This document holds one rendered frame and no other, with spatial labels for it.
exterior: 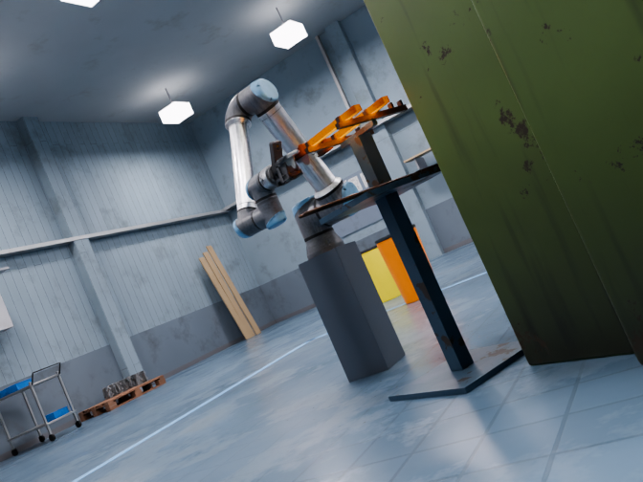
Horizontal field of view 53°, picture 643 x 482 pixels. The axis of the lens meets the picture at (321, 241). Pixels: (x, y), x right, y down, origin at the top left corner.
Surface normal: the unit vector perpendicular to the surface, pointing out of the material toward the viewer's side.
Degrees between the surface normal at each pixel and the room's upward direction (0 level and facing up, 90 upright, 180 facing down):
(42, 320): 90
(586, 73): 90
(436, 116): 90
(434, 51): 90
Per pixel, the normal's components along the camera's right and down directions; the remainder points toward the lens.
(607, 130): -0.79, 0.32
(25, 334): 0.79, -0.37
